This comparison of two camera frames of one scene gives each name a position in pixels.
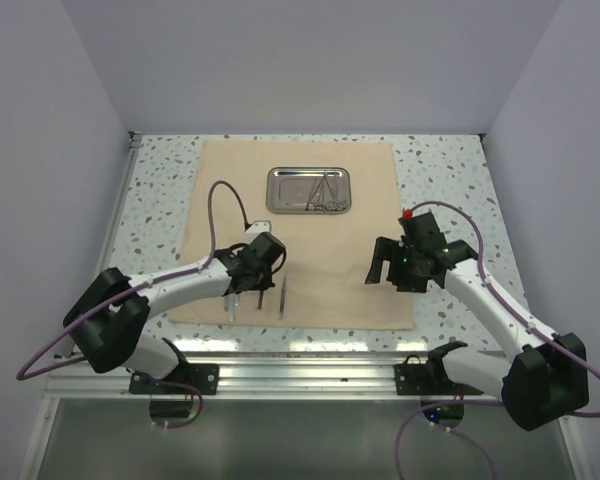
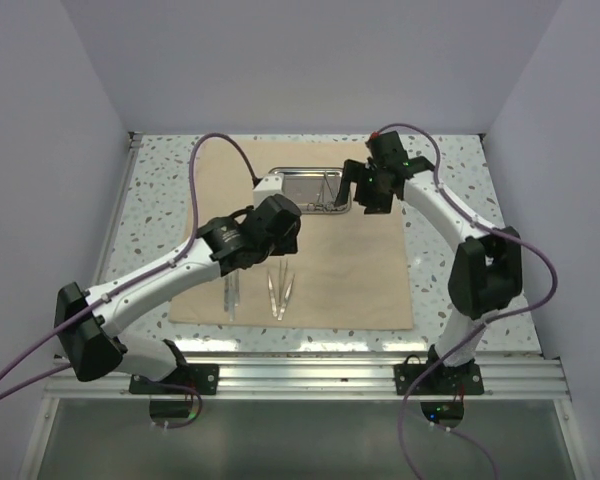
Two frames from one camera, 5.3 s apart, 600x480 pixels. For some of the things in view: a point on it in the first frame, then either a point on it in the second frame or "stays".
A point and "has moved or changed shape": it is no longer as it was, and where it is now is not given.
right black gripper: (389, 249) -> (353, 169)
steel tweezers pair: (231, 306) stays
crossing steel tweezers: (282, 299) has moved or changed shape
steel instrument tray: (308, 190) stays
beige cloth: (328, 256) stays
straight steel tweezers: (260, 299) -> (271, 295)
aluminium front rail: (248, 378) stays
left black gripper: (266, 281) -> (288, 244)
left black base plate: (203, 378) stays
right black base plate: (430, 378) stays
